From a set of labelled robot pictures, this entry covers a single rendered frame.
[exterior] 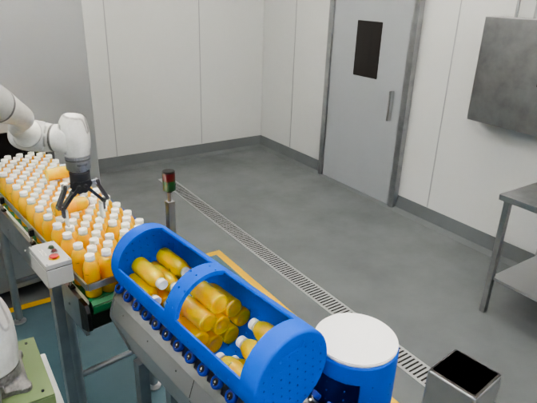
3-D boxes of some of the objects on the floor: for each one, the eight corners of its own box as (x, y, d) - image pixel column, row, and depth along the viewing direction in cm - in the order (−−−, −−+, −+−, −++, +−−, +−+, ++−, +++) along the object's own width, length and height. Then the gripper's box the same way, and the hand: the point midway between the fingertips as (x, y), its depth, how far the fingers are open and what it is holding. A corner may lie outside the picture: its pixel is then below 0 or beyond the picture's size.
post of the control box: (78, 458, 240) (49, 277, 201) (75, 452, 243) (45, 273, 204) (86, 453, 243) (59, 274, 204) (83, 448, 246) (56, 270, 207)
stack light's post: (177, 377, 292) (168, 202, 249) (173, 373, 295) (164, 200, 252) (183, 373, 295) (175, 201, 252) (179, 370, 298) (171, 198, 255)
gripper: (47, 178, 178) (56, 233, 187) (115, 165, 193) (119, 217, 201) (41, 173, 184) (49, 226, 192) (107, 161, 198) (112, 210, 207)
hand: (85, 218), depth 196 cm, fingers open, 13 cm apart
